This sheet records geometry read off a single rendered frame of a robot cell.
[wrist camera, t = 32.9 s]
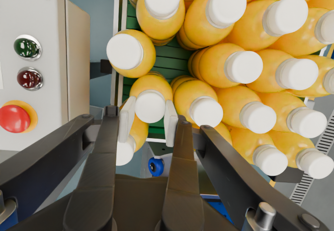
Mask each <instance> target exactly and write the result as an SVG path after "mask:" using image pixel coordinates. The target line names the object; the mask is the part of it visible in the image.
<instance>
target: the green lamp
mask: <svg viewBox="0 0 334 231"><path fill-rule="evenodd" d="M13 48H14V51H15V52H16V53H17V54H18V55H19V56H21V57H23V58H33V57H35V56H36V54H37V46H36V44H35V43H34V42H33V41H32V40H30V39H28V38H18V39H16V40H15V41H14V43H13Z"/></svg>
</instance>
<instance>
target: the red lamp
mask: <svg viewBox="0 0 334 231"><path fill-rule="evenodd" d="M16 79H17V82H18V84H19V85H20V86H21V87H23V88H28V89H32V88H35V87H37V86H38V84H39V77H38V75H37V74H36V73H35V72H34V71H31V70H23V71H20V72H19V73H18V74H17V76H16Z"/></svg>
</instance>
